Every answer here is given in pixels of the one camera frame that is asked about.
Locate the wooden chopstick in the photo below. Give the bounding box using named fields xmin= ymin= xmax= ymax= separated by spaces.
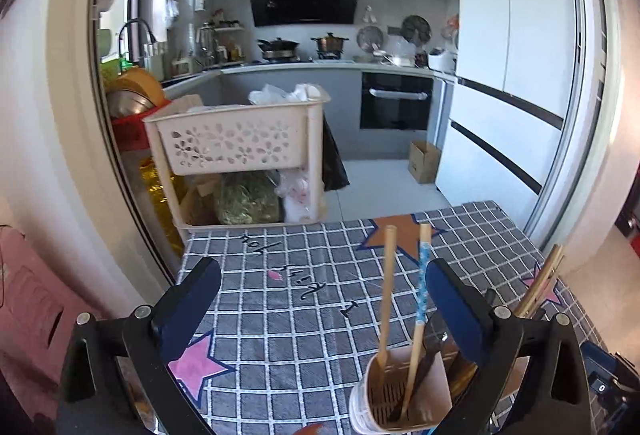
xmin=375 ymin=225 xmax=397 ymax=386
xmin=514 ymin=244 xmax=565 ymax=319

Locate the blue patterned chopstick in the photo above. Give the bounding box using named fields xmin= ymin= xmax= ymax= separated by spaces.
xmin=400 ymin=223 xmax=432 ymax=417

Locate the beige plastic utensil holder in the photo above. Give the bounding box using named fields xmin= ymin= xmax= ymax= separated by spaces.
xmin=348 ymin=343 xmax=458 ymax=434

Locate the black kitchen faucet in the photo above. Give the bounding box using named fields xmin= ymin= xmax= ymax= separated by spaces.
xmin=117 ymin=18 xmax=157 ymax=66

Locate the grey checked tablecloth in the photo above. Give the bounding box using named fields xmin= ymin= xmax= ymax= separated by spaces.
xmin=164 ymin=200 xmax=612 ymax=435

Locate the beige plastic basket rack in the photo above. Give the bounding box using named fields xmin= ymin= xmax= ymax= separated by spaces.
xmin=143 ymin=85 xmax=331 ymax=237

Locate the cardboard box on floor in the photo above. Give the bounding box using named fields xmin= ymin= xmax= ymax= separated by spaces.
xmin=408 ymin=140 xmax=442 ymax=184

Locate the black plastic bag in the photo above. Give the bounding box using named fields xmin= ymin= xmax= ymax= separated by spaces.
xmin=322 ymin=118 xmax=349 ymax=192

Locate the white refrigerator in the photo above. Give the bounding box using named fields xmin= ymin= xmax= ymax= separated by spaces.
xmin=436 ymin=0 xmax=577 ymax=228

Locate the black built-in oven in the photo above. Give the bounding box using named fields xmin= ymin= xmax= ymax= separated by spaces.
xmin=360 ymin=72 xmax=434 ymax=132

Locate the black wok on stove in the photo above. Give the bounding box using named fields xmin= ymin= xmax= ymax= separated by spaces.
xmin=257 ymin=37 xmax=298 ymax=62

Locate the steel pot on stove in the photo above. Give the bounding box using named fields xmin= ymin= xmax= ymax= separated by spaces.
xmin=311 ymin=32 xmax=348 ymax=60

